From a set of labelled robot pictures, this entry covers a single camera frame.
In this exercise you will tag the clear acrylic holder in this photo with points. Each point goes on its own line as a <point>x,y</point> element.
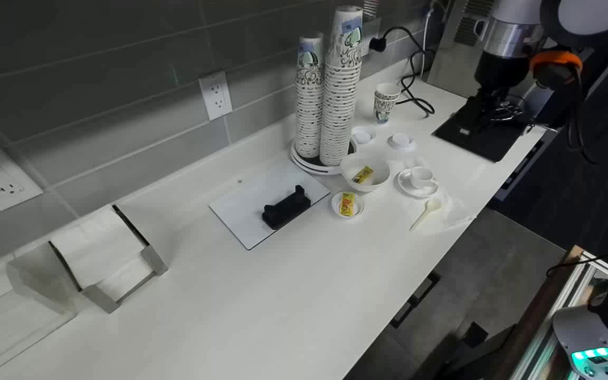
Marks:
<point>8,330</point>

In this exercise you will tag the wooden frame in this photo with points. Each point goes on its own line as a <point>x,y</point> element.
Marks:
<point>544,318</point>

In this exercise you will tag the white spoon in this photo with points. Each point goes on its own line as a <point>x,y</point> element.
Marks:
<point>428,213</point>

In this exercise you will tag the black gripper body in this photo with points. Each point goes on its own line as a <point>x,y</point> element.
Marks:
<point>500,75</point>

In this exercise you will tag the small white plate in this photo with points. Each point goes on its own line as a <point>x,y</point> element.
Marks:
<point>336,206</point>

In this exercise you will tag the tall patterned paper cup stack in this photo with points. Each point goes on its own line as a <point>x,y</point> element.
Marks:
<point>341,91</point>

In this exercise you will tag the white tea cup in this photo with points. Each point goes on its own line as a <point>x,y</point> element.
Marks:
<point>420,175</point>

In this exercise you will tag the white tray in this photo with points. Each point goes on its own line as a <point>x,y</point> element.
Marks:
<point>247,212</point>

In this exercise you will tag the black holder block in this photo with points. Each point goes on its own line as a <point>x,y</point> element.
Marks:
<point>286,208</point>

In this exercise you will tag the grey metal appliance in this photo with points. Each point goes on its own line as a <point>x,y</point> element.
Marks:
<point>459,48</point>

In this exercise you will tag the short patterned paper cup stack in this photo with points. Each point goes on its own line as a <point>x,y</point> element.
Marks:
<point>309,97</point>

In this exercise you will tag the white device with green light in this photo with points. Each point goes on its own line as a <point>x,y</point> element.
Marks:
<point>601,338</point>

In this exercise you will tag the white bowl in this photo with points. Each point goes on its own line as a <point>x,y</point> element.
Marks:
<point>349,178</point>

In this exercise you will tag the single patterned paper cup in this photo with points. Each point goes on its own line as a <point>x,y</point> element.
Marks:
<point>386,103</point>

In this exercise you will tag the metal napkin dispenser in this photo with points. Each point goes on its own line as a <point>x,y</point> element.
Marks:
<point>100,256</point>

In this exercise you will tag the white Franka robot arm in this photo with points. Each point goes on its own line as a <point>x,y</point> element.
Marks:
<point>516,34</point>

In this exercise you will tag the yellow food piece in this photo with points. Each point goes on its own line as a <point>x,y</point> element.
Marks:
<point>363,175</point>
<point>346,204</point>

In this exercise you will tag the white wall outlet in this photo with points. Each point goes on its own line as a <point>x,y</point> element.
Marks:
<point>216,96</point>
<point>0,180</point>

